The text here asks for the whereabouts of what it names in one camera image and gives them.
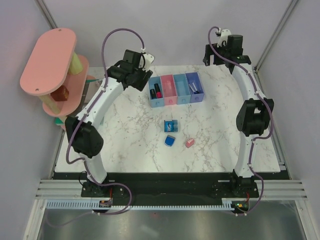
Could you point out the white blue marker pen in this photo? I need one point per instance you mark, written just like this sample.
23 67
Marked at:
193 87

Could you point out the blue round tape jar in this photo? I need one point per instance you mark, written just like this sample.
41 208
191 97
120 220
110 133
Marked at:
171 126

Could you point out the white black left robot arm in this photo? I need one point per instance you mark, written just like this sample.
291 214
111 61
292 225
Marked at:
84 140

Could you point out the stack of books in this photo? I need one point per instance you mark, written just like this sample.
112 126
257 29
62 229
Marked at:
80 94

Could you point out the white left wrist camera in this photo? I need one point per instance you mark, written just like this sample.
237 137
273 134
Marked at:
146 60

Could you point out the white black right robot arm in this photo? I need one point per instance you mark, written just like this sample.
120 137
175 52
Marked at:
255 114

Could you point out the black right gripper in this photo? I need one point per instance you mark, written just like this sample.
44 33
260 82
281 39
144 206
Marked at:
208 52

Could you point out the brown block on shelf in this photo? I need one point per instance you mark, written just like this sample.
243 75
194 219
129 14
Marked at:
61 94

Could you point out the pink drawer bin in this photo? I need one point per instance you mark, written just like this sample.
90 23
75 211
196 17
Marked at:
169 91

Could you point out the blue pencil sharpener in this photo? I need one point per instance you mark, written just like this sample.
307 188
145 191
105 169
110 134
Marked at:
169 140

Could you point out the black pink highlighter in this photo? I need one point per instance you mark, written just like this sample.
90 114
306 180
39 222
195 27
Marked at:
157 90

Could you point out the pink eraser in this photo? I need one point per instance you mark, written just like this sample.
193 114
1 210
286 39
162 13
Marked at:
190 142

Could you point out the black blue highlighter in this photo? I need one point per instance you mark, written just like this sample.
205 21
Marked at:
153 94

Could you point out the white slotted cable duct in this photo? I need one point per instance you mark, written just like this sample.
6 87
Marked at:
77 204

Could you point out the sky blue drawer bin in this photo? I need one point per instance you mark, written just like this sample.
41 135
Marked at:
182 89

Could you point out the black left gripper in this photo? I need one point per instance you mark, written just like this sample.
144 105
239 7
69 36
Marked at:
141 84

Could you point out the light blue drawer bin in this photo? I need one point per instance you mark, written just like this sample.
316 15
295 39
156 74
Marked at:
155 103

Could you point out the purple drawer bin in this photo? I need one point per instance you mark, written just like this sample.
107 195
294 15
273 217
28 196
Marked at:
194 77

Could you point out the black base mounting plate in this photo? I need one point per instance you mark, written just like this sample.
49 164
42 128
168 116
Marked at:
175 188

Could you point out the pink tiered wooden shelf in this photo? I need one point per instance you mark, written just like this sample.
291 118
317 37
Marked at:
52 60

